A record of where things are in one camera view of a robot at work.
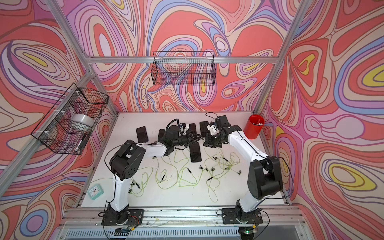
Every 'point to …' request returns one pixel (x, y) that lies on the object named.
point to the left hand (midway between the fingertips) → (203, 138)
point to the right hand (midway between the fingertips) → (205, 147)
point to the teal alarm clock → (95, 191)
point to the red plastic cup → (253, 126)
